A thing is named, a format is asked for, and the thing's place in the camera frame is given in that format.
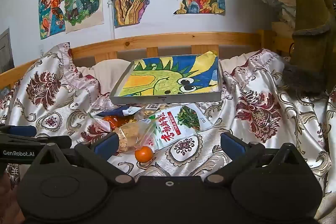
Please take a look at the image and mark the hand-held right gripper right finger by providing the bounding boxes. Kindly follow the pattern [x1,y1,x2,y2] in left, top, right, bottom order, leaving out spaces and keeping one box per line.
[204,132,310,186]

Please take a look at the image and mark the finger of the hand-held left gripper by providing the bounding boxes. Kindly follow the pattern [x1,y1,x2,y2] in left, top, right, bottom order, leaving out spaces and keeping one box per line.
[0,125,38,138]
[0,135,72,150]

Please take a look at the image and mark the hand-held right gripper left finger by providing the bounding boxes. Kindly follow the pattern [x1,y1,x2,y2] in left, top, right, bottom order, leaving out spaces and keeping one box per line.
[32,132,137,187]

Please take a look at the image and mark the clear bag of crispy snack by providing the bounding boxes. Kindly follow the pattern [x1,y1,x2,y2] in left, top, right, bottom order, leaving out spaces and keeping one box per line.
[113,119,158,153]

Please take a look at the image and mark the orange snack packet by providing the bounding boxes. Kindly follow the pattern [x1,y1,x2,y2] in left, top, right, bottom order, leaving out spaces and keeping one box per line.
[102,115,132,132]

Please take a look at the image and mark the blue white snack packet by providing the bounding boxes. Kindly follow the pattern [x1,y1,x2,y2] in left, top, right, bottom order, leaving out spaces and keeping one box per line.
[101,106,143,117]

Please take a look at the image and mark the green white seaweed packet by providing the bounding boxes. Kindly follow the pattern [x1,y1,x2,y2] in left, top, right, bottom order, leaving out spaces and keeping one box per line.
[147,103,214,151]

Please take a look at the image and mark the grey metal tray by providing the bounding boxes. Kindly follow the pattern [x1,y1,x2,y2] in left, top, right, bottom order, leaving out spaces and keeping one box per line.
[110,54,223,104]

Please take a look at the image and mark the clear packet with pink print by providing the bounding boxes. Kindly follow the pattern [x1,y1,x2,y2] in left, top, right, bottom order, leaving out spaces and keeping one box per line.
[88,112,116,134]

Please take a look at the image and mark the mandarin orange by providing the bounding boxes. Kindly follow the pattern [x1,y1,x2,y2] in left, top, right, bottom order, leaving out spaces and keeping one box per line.
[135,147,154,162]

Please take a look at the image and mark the floral satin blanket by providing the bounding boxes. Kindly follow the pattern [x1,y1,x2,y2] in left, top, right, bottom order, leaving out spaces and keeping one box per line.
[0,42,336,214]

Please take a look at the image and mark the orange-haired girl poster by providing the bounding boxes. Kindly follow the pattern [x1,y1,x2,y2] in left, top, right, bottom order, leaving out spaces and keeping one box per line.
[39,0,66,40]

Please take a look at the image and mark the olive coat with fur trim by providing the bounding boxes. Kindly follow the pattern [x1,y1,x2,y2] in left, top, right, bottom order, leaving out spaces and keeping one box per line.
[282,0,336,94]

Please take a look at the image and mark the grey wall panel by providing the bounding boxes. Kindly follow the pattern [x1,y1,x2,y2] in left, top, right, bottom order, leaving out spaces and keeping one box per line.
[0,28,15,73]

